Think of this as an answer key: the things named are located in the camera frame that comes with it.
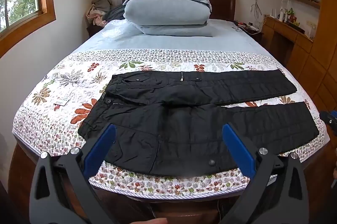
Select light blue pillow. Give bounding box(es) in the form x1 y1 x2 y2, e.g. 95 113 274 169
133 20 215 37

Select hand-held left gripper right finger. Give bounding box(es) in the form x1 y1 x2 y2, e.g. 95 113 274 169
222 122 315 224

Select person's left hand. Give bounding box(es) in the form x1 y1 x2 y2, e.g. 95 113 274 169
143 217 169 224

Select light blue bed sheet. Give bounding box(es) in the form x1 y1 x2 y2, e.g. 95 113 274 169
76 19 267 56

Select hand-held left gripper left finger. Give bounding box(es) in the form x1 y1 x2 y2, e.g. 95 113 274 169
29 123 117 224

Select pile of clothes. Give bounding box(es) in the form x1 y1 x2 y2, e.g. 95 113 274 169
86 0 114 27

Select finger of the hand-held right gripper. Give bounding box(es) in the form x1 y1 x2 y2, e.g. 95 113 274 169
319 110 337 133

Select floral quilted bedspread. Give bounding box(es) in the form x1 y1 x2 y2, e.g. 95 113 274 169
12 49 330 198

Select wooden desk cabinet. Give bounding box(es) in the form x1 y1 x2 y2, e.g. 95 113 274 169
261 15 337 121

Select black pants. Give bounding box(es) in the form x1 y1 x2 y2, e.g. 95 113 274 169
78 69 320 176

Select green toy figure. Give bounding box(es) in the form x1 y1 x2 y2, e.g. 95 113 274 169
286 7 301 27

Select dark grey cloth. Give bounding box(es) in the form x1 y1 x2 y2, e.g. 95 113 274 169
103 4 126 23

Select wooden bedside table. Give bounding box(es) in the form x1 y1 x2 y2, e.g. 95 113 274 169
234 20 264 43

